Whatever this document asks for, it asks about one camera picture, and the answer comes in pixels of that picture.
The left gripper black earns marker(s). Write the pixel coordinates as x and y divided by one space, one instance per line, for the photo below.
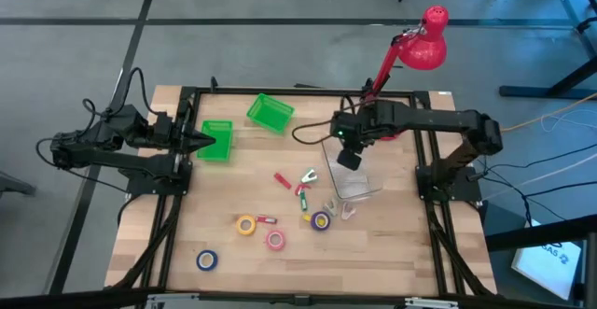
165 129

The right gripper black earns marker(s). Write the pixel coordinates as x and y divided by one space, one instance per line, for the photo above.
350 129

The clear plastic container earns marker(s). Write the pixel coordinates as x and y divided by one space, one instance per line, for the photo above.
354 183

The teal staple remover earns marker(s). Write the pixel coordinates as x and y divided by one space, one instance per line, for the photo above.
310 177

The red green small box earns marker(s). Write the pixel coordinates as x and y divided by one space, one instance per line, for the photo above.
301 188

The green stapler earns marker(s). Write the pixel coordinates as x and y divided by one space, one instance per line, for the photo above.
303 201

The purple tape roll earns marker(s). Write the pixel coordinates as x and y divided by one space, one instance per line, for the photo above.
313 220

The yellow tape roll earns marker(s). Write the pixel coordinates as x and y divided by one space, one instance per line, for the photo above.
239 225

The red stapler silver top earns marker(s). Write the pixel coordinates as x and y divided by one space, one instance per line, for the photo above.
261 219

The pink tape roll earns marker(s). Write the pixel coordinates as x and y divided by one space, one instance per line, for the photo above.
268 240

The blue tape roll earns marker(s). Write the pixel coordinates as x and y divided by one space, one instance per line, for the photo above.
199 260

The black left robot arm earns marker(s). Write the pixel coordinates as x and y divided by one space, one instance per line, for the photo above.
121 161

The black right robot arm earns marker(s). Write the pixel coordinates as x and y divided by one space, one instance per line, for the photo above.
429 117

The green plastic basket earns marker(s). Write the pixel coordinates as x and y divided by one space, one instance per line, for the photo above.
270 113
223 150

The red desk lamp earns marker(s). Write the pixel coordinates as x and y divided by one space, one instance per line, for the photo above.
422 50

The grey chair leg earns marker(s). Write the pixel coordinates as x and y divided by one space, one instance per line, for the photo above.
14 185

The black rig beam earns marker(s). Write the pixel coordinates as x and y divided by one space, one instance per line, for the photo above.
536 236

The white cardboard box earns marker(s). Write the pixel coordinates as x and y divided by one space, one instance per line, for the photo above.
545 267

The black aluminium table frame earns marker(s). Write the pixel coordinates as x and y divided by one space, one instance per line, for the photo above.
280 92

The silver metal bracket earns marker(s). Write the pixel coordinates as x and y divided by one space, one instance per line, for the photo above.
431 304
172 300

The black desk leg frame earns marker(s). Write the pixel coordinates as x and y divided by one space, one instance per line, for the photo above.
536 92

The black frame bar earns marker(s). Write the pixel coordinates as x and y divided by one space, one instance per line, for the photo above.
70 298

